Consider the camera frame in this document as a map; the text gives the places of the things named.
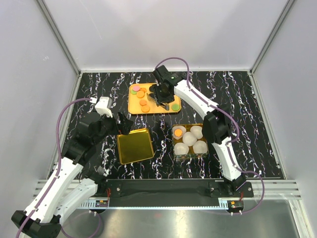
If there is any gold square cookie tin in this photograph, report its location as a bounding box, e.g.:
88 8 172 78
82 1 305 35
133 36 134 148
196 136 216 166
172 124 209 160

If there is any right electronics board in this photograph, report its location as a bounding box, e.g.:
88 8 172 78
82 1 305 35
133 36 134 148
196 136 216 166
230 201 242 208

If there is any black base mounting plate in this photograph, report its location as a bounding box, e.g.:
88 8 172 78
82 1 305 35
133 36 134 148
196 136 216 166
96 178 254 198

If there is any white paper cup top-right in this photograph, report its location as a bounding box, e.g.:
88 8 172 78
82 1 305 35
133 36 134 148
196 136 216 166
190 125 203 139

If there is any white paper cup bottom-right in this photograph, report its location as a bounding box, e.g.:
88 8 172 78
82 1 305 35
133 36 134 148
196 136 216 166
193 140 208 154

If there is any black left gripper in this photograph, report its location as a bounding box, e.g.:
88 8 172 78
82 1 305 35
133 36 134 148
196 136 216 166
93 111 133 145

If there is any orange scalloped cookie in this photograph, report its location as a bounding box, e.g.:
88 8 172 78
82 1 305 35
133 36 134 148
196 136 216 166
174 128 183 137

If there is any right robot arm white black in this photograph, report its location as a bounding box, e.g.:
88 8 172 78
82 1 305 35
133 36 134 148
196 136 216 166
150 65 246 197

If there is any white paper cup bottom-left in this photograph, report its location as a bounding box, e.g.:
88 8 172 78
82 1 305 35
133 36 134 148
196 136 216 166
174 142 189 155

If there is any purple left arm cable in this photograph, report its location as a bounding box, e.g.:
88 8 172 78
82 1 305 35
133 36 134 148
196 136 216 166
16 98 103 238

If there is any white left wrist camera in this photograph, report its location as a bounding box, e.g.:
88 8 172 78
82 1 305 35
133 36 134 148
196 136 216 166
90 97 113 118

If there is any green round cookie right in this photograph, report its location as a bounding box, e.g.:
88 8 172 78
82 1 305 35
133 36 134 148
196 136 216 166
172 104 180 111

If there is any white paper cup centre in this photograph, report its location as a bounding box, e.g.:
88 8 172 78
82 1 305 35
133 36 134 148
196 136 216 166
182 131 197 146

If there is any yellow plastic tray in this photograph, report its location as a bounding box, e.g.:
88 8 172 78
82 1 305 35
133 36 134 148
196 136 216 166
128 83 181 115

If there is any electronics board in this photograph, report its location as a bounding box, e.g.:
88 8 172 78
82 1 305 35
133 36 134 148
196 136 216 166
230 201 242 208
96 200 108 207

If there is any pink round cookie left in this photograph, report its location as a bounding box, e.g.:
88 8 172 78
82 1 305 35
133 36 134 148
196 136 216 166
133 85 140 92

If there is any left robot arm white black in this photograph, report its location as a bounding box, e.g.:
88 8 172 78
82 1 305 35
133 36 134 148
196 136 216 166
11 111 134 238

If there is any gold tin lid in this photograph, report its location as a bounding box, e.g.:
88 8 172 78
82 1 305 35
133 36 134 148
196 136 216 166
117 128 154 165

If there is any white paper cup top-left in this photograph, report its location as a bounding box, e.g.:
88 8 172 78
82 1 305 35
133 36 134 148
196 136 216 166
172 125 186 140

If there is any left electronics board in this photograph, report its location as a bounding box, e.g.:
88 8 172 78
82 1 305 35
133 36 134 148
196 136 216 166
96 200 108 207

